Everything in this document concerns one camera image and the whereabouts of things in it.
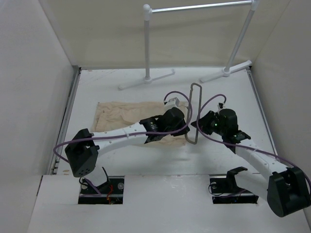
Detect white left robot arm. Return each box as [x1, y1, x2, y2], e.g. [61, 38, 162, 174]
[65, 107, 190, 194]

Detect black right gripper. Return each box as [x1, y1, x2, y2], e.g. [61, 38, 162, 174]
[191, 110, 226, 136]

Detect white clothes rack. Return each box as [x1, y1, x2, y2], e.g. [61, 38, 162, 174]
[118, 0, 260, 90]

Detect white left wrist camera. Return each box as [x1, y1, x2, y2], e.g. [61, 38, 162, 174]
[164, 98, 180, 110]

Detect beige trousers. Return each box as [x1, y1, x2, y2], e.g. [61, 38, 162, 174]
[91, 101, 188, 148]

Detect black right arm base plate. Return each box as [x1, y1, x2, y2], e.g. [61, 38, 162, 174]
[208, 175, 259, 204]

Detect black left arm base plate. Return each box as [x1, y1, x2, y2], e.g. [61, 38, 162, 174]
[78, 176, 124, 205]

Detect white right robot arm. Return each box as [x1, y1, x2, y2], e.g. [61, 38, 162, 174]
[191, 109, 311, 217]

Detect grey wire hanger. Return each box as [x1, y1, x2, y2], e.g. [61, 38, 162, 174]
[185, 83, 203, 145]

